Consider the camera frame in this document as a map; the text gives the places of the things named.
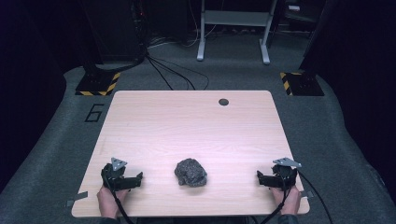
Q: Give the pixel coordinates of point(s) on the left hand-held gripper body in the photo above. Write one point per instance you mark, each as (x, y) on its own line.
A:
(114, 177)

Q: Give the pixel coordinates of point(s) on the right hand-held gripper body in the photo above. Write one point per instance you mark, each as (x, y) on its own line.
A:
(285, 175)

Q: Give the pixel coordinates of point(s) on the dark grey towel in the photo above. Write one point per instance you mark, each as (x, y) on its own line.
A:
(190, 172)

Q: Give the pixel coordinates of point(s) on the person's right hand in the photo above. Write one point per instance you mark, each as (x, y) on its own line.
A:
(289, 200)

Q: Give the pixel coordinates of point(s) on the person's left hand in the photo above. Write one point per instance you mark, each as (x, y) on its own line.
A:
(109, 202)

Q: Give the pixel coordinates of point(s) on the grey tape strip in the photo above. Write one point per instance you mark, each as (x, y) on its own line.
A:
(308, 194)
(77, 198)

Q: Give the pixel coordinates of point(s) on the dark round table grommet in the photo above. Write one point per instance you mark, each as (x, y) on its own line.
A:
(223, 102)

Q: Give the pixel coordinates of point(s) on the dark cabinet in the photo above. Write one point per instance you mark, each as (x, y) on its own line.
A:
(113, 28)

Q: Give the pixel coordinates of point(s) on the white metal stand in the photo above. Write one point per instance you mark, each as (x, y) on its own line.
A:
(236, 18)

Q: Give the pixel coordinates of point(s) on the black hazard-striped base plate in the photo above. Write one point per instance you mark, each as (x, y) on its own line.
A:
(97, 84)
(303, 84)

